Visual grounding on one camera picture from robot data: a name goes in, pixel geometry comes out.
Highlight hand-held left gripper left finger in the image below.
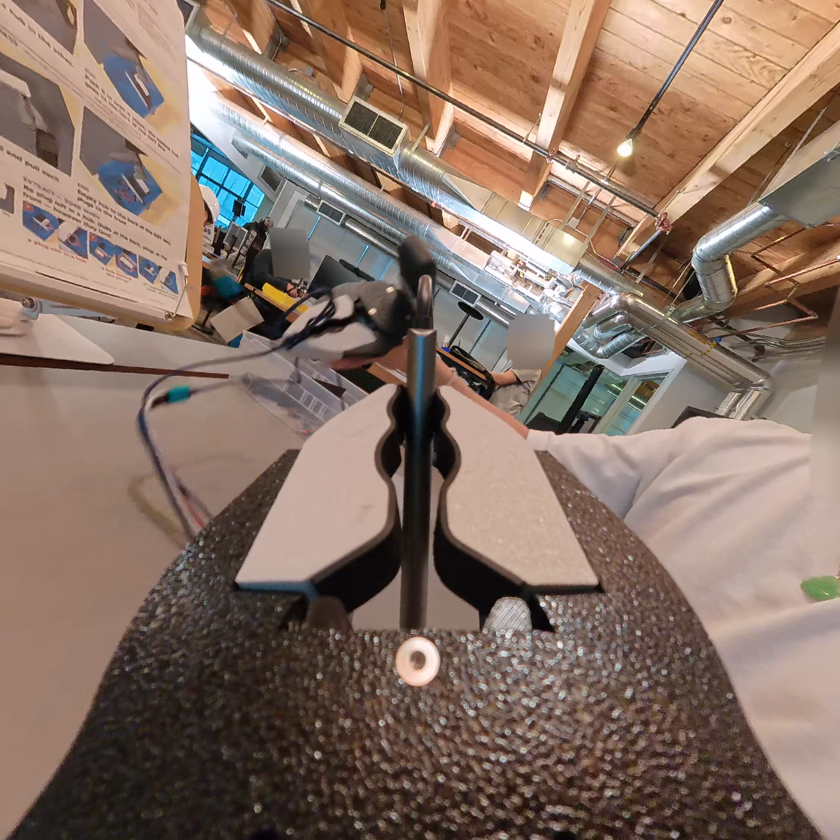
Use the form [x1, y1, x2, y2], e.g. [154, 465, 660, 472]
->
[234, 384, 403, 614]

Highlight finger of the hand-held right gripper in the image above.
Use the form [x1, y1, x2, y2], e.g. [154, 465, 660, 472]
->
[298, 292, 363, 326]
[289, 320, 376, 360]

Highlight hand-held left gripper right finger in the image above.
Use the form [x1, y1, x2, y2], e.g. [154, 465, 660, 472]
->
[433, 385, 601, 618]

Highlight clear plastic bin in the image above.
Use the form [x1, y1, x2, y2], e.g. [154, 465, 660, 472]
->
[233, 331, 368, 438]

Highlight black usb adapter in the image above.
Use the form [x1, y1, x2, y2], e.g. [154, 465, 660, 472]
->
[400, 328, 438, 627]

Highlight blue braided cable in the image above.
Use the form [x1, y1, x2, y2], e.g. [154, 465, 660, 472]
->
[136, 289, 368, 540]

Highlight person's right forearm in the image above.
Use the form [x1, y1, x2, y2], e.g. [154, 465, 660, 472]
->
[436, 374, 531, 439]

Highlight person's right hand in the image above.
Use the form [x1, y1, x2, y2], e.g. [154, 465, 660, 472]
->
[331, 344, 462, 396]

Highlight black bag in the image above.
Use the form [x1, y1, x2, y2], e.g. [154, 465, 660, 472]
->
[440, 346, 494, 396]

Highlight white leaning board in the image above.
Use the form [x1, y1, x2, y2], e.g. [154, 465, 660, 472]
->
[211, 298, 267, 346]

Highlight printed instruction sheet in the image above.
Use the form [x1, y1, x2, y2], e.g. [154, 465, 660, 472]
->
[0, 0, 193, 309]

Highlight silver ceiling duct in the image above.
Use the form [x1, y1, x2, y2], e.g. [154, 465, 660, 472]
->
[187, 26, 840, 421]

